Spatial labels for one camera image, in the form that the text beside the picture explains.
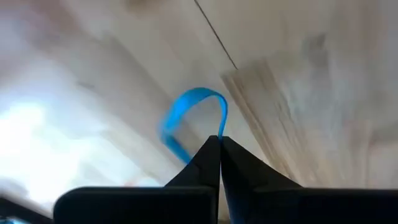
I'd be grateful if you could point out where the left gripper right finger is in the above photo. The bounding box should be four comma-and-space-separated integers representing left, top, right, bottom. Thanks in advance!
220, 136, 398, 224

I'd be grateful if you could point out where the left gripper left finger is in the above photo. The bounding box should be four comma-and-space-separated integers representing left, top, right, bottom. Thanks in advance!
52, 135, 221, 224

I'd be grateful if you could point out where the blue rubber band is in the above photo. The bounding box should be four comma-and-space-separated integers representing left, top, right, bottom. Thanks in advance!
157, 86, 229, 165

